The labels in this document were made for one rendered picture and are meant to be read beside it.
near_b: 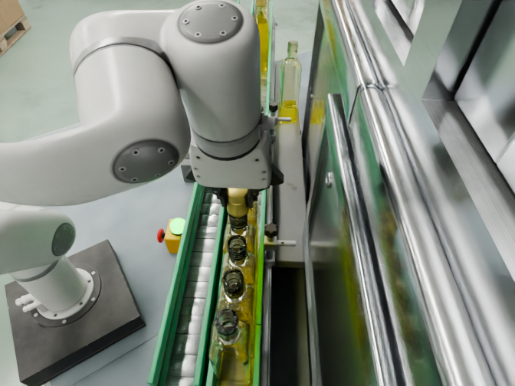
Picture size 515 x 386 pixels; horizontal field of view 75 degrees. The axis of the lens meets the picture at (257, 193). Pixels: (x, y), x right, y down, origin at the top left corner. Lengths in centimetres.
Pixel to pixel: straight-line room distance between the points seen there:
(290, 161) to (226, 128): 71
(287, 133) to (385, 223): 88
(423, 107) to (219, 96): 15
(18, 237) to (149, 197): 60
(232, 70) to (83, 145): 12
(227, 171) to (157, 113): 19
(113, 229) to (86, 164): 85
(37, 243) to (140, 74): 42
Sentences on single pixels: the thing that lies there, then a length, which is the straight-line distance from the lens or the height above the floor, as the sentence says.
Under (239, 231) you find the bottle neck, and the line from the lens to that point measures 56.
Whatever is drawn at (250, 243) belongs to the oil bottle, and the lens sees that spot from 57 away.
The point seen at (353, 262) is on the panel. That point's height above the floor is 131.
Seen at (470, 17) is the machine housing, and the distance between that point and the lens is 25.
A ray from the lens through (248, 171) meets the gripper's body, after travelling 40.
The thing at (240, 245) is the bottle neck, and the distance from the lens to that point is 53.
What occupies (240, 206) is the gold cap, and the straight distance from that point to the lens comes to 50.
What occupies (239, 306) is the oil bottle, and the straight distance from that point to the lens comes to 51.
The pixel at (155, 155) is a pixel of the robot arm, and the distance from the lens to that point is 24.
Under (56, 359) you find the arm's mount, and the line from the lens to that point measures 88.
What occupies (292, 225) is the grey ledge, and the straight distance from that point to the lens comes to 85.
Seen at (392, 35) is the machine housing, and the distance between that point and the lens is 36.
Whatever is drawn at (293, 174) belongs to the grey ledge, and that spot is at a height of 88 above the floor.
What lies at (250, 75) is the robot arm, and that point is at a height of 143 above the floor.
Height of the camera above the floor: 156
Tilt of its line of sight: 48 degrees down
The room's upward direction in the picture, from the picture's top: straight up
